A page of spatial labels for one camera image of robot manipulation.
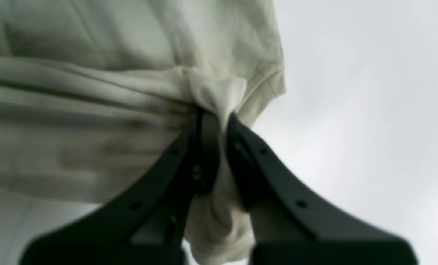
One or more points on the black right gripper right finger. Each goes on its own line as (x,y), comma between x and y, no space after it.
(293,225)

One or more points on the beige t-shirt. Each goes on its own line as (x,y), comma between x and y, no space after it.
(93,91)

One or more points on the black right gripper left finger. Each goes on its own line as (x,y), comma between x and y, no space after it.
(145,224)

